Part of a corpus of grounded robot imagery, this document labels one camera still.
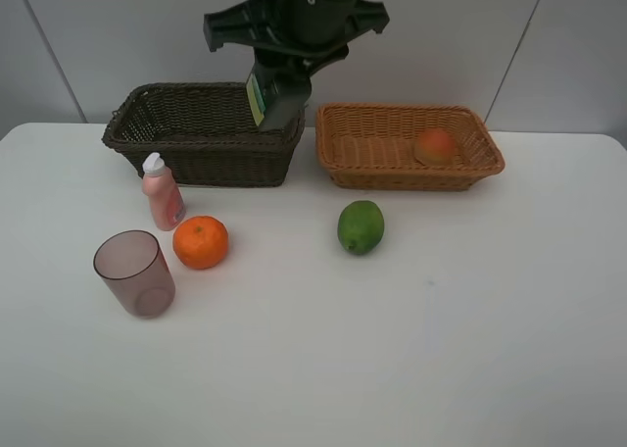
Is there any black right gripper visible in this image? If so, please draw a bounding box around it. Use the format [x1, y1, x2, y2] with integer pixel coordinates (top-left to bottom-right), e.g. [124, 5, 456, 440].
[204, 0, 390, 76]

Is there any black square bottle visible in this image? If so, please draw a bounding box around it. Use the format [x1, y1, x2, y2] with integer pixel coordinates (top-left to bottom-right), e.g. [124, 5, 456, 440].
[245, 62, 312, 131]

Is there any red yellow peach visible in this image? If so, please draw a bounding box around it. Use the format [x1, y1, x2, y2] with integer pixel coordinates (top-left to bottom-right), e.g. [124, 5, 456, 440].
[413, 128, 457, 166]

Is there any green lime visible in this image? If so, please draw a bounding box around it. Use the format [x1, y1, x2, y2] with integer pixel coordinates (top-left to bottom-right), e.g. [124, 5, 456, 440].
[337, 200, 385, 256]

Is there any translucent purple plastic cup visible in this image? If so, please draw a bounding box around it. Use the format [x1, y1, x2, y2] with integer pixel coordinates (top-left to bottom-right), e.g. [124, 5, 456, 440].
[93, 230, 175, 319]

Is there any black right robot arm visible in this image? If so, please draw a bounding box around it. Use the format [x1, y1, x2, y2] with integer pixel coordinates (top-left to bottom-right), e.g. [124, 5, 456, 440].
[203, 0, 390, 77]

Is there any orange wicker basket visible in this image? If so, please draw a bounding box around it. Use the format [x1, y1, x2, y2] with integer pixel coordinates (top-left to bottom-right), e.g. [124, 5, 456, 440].
[315, 103, 506, 191]

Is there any dark brown wicker basket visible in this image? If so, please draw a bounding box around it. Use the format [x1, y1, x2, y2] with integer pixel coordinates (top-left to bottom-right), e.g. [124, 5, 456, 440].
[102, 82, 305, 188]

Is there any pink bottle white cap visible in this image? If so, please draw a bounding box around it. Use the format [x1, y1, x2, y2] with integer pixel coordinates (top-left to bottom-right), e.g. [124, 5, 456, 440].
[142, 152, 186, 231]

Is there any orange mandarin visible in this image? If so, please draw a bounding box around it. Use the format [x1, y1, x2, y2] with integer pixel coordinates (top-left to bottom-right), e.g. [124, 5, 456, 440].
[172, 216, 229, 271]

